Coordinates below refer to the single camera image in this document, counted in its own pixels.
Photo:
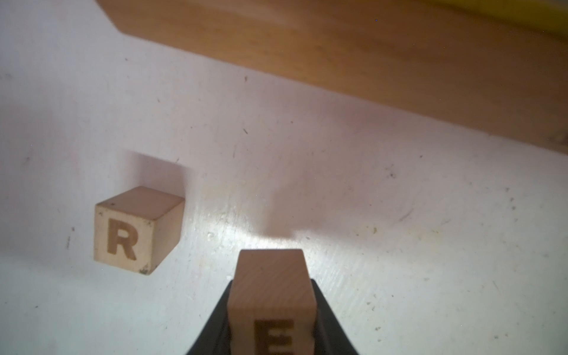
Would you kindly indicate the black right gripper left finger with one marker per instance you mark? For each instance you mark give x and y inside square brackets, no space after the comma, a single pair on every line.
[215,337]

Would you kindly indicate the wooden block letter R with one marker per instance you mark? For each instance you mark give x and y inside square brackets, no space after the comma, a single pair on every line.
[137,229]

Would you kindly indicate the whiteboard with RED text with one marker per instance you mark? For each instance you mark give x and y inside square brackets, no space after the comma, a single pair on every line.
[545,16]

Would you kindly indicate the wooden whiteboard stand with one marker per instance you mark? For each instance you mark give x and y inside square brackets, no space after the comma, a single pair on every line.
[413,55]

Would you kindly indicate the wooden block letter E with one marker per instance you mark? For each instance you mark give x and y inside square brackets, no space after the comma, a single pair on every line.
[272,307]

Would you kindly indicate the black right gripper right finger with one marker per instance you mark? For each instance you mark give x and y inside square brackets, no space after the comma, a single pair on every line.
[329,336]

